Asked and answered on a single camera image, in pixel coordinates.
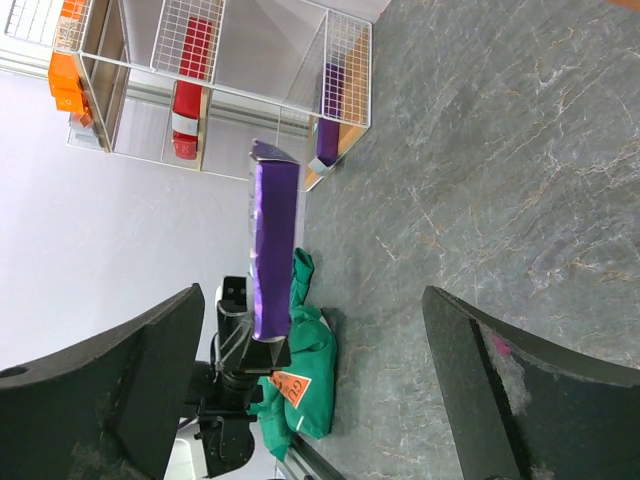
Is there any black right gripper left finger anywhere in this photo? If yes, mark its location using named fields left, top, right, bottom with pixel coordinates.
left=1, top=284, right=205, bottom=479

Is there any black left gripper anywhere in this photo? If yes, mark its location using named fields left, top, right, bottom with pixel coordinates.
left=184, top=319, right=291, bottom=430

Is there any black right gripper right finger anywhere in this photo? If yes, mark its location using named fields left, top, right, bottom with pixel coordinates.
left=422, top=286, right=639, bottom=479

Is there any purple silver R&O box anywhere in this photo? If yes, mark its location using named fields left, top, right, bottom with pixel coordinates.
left=250, top=140, right=301, bottom=342

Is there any purple silver toothpaste box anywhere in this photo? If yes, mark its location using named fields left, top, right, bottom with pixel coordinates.
left=309, top=63, right=345, bottom=177

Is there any orange box with label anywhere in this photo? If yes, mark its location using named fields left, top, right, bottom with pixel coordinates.
left=47, top=0, right=93, bottom=128

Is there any red silver R&O box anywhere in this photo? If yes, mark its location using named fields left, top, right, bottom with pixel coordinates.
left=171, top=16, right=213, bottom=161

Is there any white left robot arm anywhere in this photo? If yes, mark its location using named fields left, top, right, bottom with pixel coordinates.
left=178, top=317, right=291, bottom=478

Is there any green cloth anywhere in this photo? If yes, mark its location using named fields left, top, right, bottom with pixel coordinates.
left=248, top=248, right=337, bottom=461

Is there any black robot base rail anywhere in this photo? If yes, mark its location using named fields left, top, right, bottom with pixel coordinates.
left=276, top=435, right=345, bottom=480

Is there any white wire wooden shelf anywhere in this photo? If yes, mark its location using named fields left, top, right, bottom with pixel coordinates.
left=1, top=1, right=373, bottom=191

